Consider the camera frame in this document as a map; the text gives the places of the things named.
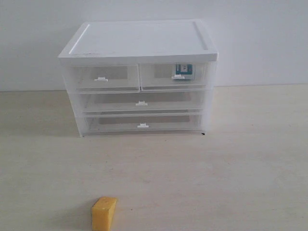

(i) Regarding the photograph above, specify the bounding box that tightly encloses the white pill bottle blue label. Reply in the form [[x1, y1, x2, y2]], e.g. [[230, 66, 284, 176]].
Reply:
[[171, 64, 195, 81]]

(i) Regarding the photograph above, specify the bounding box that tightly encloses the yellow cheese wedge block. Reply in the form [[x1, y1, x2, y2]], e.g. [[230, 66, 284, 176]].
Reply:
[[91, 197, 117, 231]]

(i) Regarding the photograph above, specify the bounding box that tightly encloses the clear middle wide drawer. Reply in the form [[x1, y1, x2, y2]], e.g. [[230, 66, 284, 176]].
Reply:
[[82, 91, 205, 113]]

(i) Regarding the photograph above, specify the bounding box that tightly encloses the clear wide drawer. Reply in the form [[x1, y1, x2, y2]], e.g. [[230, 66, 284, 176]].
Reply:
[[82, 113, 206, 135], [82, 91, 205, 113]]

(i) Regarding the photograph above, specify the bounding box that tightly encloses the clear bottom wide drawer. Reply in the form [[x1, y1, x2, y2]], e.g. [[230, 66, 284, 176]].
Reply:
[[82, 113, 206, 135]]

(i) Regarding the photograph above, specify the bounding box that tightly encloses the white plastic drawer cabinet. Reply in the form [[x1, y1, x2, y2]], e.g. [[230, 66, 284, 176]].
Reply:
[[58, 19, 218, 137]]

